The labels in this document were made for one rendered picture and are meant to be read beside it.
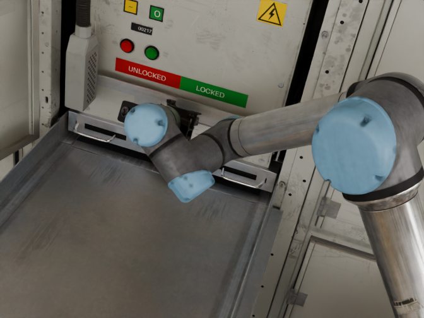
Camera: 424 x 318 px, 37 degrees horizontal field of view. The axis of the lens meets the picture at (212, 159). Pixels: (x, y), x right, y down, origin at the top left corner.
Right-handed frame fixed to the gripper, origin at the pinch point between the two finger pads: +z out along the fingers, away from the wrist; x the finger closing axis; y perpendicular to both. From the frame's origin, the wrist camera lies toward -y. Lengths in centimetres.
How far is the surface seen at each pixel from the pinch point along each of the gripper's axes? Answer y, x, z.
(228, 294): 24.0, -29.6, -17.8
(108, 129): -17.3, -7.6, 9.3
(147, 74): -9.1, 8.2, 1.3
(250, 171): 19.5, -7.5, 8.9
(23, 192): -26.9, -24.8, -9.1
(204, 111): 6.3, 3.6, -0.6
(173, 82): -2.7, 8.1, 1.4
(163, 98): -3.7, 4.0, -0.8
